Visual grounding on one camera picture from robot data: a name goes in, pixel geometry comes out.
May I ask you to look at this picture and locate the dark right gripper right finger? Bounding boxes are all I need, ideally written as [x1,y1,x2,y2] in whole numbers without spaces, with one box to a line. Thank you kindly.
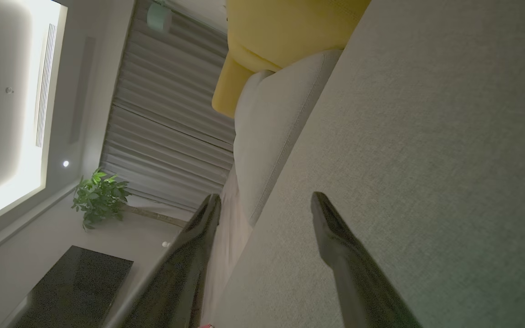
[310,191,423,328]

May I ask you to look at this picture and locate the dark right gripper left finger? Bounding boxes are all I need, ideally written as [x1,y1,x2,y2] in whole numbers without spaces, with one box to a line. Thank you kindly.
[105,193,222,328]

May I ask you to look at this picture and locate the black flat panel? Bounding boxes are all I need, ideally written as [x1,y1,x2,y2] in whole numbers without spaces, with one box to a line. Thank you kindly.
[5,245,134,328]

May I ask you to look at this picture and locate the green potted plant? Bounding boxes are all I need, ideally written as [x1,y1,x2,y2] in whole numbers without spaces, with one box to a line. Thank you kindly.
[71,168,132,232]

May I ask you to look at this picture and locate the large grey sofa seat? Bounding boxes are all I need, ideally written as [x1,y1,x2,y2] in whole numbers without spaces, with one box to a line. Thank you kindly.
[201,0,525,328]

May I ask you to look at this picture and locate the long grey sofa seat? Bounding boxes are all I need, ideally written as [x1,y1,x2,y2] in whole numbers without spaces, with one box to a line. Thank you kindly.
[232,49,343,227]

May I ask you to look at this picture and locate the grey pleated curtain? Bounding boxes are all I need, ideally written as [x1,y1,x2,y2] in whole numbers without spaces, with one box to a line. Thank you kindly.
[99,0,237,211]

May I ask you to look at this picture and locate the yellow sofa back cushion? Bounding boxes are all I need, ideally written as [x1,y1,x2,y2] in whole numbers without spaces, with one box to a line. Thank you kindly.
[225,0,372,74]
[211,50,282,120]

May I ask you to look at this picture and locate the white ceiling air vent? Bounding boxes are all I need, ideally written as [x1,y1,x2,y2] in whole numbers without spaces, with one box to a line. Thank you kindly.
[34,23,57,149]

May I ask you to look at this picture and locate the pale green round device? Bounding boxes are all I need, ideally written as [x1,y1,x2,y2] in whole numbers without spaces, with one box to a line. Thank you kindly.
[146,0,173,34]

